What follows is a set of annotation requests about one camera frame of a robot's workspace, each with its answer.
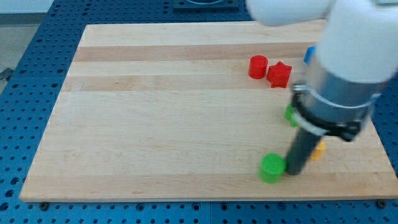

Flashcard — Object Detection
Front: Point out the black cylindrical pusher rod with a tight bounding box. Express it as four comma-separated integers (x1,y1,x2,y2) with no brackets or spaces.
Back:
285,128,323,175

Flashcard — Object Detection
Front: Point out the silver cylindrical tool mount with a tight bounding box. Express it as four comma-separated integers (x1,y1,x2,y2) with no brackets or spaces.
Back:
292,56,382,142

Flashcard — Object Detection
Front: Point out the green cylinder block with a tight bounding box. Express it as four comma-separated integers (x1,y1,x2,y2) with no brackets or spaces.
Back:
259,153,286,184

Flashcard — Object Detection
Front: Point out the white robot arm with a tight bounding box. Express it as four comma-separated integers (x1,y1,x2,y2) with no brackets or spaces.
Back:
246,0,397,175

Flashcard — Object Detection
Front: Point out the yellow heart block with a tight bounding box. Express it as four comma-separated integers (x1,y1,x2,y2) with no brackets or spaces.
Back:
310,141,326,160

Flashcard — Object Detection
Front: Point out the green star block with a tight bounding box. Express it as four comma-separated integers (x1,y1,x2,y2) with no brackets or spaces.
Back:
284,104,299,128

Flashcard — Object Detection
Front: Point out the red star block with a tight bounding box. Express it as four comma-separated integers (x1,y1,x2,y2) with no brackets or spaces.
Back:
267,61,292,88

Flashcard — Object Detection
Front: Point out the blue block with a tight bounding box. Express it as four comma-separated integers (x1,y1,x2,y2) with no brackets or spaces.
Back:
303,45,316,65

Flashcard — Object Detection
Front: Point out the red cylinder block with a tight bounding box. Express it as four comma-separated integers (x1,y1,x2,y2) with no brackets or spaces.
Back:
248,55,268,79

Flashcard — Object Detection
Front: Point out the wooden board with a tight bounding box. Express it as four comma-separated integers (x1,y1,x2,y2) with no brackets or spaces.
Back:
20,21,397,202

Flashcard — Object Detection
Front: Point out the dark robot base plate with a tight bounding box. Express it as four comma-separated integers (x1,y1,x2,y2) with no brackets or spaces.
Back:
173,0,239,12

